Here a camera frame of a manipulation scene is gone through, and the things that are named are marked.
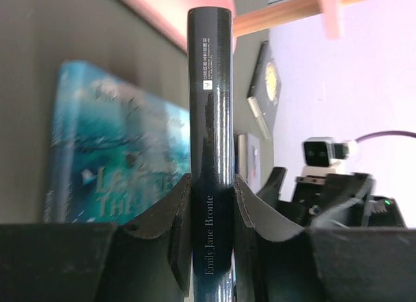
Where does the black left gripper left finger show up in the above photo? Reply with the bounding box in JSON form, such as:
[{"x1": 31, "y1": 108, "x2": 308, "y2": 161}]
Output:
[{"x1": 1, "y1": 175, "x2": 191, "y2": 301}]

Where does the purple blue cover book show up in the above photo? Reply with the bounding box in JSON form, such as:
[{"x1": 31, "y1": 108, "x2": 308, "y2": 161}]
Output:
[{"x1": 236, "y1": 133, "x2": 261, "y2": 194}]

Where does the dark navy hardcover book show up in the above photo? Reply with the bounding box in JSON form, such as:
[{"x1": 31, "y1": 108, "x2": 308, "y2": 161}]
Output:
[{"x1": 187, "y1": 6, "x2": 235, "y2": 301}]

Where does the black book with gold moon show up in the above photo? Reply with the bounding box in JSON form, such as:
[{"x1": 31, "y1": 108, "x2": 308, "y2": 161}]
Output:
[{"x1": 247, "y1": 40, "x2": 281, "y2": 140}]

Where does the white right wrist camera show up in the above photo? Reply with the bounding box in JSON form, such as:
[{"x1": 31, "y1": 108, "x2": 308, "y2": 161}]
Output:
[{"x1": 301, "y1": 136, "x2": 358, "y2": 177}]

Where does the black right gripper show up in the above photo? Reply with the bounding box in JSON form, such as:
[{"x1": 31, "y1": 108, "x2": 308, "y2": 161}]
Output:
[{"x1": 257, "y1": 167, "x2": 406, "y2": 227}]

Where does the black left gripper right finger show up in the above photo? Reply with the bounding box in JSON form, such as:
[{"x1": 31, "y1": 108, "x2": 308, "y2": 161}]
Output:
[{"x1": 234, "y1": 177, "x2": 415, "y2": 301}]

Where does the pink three-tier shelf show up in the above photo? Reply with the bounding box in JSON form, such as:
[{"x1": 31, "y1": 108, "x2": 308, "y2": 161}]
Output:
[{"x1": 107, "y1": 0, "x2": 404, "y2": 55}]

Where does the teal ocean cover book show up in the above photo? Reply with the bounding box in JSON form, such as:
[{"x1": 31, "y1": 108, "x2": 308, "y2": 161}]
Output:
[{"x1": 44, "y1": 60, "x2": 190, "y2": 224}]

